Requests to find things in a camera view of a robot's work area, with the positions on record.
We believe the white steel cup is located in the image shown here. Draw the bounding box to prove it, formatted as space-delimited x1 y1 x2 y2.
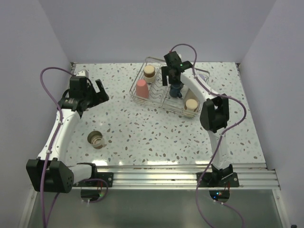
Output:
143 65 155 83
87 131 105 149

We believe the black mug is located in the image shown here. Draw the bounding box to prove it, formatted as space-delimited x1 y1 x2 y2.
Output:
169 83 184 99

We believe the coral pink cup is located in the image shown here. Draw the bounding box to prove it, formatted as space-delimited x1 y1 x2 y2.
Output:
136 79 149 98

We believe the white steel cup cork base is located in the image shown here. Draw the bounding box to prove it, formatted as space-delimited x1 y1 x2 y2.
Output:
184 99 199 112

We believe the tall beige cup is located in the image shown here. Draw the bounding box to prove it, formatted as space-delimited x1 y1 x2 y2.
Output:
184 89 198 102

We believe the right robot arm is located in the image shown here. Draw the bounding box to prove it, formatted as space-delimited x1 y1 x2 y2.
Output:
161 51 233 187

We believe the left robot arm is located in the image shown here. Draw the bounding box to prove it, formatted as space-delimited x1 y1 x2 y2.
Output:
26 76 109 193

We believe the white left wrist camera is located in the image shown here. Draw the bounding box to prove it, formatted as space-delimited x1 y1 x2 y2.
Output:
75 70 89 78

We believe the wire dish rack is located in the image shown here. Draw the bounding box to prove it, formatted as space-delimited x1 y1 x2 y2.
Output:
130 57 202 118

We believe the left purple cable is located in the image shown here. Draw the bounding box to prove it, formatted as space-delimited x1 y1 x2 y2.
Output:
39 66 76 228

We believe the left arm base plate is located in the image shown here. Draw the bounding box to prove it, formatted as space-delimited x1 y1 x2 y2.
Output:
73 172 114 188

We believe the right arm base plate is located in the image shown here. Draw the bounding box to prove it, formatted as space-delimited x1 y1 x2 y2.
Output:
196 172 240 188

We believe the aluminium rail frame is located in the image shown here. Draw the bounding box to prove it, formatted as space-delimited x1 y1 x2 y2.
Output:
30 163 281 190

